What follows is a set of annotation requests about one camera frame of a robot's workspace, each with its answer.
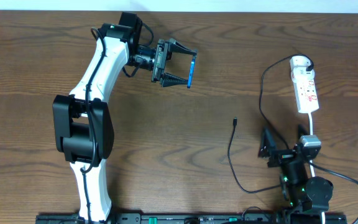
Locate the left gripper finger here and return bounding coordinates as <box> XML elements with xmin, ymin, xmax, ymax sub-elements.
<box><xmin>160</xmin><ymin>73</ymin><xmax>188</xmax><ymax>87</ymax></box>
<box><xmin>168</xmin><ymin>39</ymin><xmax>197</xmax><ymax>56</ymax></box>

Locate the blue Galaxy smartphone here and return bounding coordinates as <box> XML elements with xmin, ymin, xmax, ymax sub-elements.
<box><xmin>187</xmin><ymin>55</ymin><xmax>196</xmax><ymax>89</ymax></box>

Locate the black USB charging cable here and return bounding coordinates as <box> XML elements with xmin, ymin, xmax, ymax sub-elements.
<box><xmin>227</xmin><ymin>54</ymin><xmax>315</xmax><ymax>194</ymax></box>

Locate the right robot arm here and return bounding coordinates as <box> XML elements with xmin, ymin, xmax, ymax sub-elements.
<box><xmin>258</xmin><ymin>128</ymin><xmax>333</xmax><ymax>223</ymax></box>

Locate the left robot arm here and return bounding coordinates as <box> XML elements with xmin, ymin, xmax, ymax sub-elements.
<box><xmin>52</xmin><ymin>12</ymin><xmax>198</xmax><ymax>223</ymax></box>

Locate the white USB charger plug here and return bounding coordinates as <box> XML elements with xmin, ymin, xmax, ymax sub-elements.
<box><xmin>290</xmin><ymin>55</ymin><xmax>314</xmax><ymax>71</ymax></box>

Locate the white power strip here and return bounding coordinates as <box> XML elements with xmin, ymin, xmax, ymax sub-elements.
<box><xmin>291</xmin><ymin>67</ymin><xmax>319</xmax><ymax>114</ymax></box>

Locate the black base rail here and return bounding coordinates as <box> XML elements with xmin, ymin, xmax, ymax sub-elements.
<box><xmin>35</xmin><ymin>212</ymin><xmax>347</xmax><ymax>224</ymax></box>

